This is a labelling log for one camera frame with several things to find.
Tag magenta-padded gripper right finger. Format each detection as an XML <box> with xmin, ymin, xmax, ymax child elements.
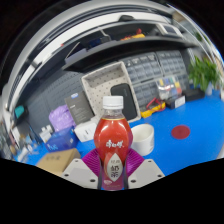
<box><xmin>124</xmin><ymin>148</ymin><xmax>166</xmax><ymax>190</ymax></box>

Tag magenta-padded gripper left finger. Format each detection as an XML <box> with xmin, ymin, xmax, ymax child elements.
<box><xmin>62</xmin><ymin>148</ymin><xmax>102</xmax><ymax>190</ymax></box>

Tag red drink bottle white cap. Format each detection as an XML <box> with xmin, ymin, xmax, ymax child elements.
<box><xmin>93</xmin><ymin>95</ymin><xmax>134</xmax><ymax>192</ymax></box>

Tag brown cardboard box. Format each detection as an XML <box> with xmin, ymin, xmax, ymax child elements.
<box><xmin>35</xmin><ymin>148</ymin><xmax>82</xmax><ymax>178</ymax></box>

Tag blue box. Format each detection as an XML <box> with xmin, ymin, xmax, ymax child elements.
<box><xmin>45</xmin><ymin>128</ymin><xmax>80</xmax><ymax>153</ymax></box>

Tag flat round red coaster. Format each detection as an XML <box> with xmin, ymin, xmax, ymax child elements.
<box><xmin>170</xmin><ymin>124</ymin><xmax>191</xmax><ymax>140</ymax></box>

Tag yellow multimeter red leads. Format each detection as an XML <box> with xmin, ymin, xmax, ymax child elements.
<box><xmin>139</xmin><ymin>97</ymin><xmax>167</xmax><ymax>119</ymax></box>

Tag dark grey upright box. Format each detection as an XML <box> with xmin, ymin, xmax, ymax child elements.
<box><xmin>64</xmin><ymin>91</ymin><xmax>95</xmax><ymax>125</ymax></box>

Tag black box white label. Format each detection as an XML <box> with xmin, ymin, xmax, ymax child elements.
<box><xmin>165</xmin><ymin>95</ymin><xmax>187</xmax><ymax>110</ymax></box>

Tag black rectangular case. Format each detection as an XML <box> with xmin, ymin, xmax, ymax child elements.
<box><xmin>110</xmin><ymin>83</ymin><xmax>138</xmax><ymax>121</ymax></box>

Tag small grey drawer cabinet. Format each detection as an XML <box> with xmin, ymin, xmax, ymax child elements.
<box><xmin>136</xmin><ymin>81</ymin><xmax>158</xmax><ymax>109</ymax></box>

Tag clear box colourful parts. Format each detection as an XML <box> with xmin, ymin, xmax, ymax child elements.
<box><xmin>156</xmin><ymin>75</ymin><xmax>184</xmax><ymax>101</ymax></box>

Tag flat black case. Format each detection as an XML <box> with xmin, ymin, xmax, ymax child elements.
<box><xmin>184</xmin><ymin>87</ymin><xmax>206</xmax><ymax>102</ymax></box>

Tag white perforated tray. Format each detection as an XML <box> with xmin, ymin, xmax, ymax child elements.
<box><xmin>80</xmin><ymin>61</ymin><xmax>142</xmax><ymax>124</ymax></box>

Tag grey parts drawer cabinet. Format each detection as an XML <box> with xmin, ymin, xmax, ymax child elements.
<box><xmin>155</xmin><ymin>49</ymin><xmax>188</xmax><ymax>79</ymax></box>
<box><xmin>121</xmin><ymin>53</ymin><xmax>161</xmax><ymax>86</ymax></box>

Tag green potted plant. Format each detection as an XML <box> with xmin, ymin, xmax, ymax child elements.
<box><xmin>188</xmin><ymin>55</ymin><xmax>223</xmax><ymax>97</ymax></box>

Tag yellow tool red leads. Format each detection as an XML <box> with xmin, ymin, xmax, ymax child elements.
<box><xmin>119</xmin><ymin>28</ymin><xmax>146</xmax><ymax>42</ymax></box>

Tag grey oscilloscope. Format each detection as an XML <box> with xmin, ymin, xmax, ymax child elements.
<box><xmin>156</xmin><ymin>22</ymin><xmax>184</xmax><ymax>38</ymax></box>

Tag black rounded object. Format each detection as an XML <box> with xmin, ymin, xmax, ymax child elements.
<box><xmin>119</xmin><ymin>14</ymin><xmax>135</xmax><ymax>23</ymax></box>

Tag white mug gold handle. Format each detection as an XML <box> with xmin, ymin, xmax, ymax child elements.
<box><xmin>130</xmin><ymin>123</ymin><xmax>155</xmax><ymax>157</ymax></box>

